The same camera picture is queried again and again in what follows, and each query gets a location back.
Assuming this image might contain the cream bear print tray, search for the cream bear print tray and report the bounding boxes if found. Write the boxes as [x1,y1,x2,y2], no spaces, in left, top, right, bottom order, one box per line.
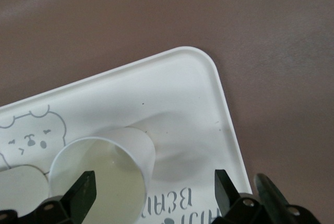
[0,45,253,224]

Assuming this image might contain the white plastic cup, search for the white plastic cup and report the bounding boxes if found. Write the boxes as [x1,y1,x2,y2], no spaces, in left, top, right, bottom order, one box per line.
[0,165,50,213]
[49,127,157,224]

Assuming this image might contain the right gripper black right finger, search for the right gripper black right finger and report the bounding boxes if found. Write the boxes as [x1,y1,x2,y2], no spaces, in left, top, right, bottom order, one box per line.
[211,169,319,224]

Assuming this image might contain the brown table cover sheet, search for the brown table cover sheet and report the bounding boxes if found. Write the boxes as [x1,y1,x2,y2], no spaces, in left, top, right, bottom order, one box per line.
[0,0,334,224]

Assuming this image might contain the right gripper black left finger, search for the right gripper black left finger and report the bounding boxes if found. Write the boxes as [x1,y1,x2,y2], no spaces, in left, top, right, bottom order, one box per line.
[0,170,98,224]

